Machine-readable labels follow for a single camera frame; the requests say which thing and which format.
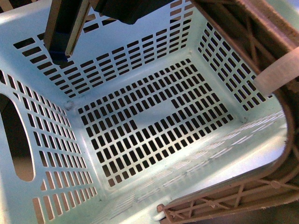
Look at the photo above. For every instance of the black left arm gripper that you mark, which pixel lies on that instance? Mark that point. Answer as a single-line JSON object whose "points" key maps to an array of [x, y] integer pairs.
{"points": [[67, 17]]}

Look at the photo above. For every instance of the white zip tie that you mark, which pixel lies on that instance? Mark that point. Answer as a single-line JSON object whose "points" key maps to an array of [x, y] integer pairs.
{"points": [[284, 70]]}

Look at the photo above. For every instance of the light blue plastic basket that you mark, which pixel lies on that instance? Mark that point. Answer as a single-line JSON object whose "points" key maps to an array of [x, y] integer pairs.
{"points": [[156, 122]]}

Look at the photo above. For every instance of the brown basket handle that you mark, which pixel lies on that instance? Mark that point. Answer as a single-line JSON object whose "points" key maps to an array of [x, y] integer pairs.
{"points": [[269, 44]]}

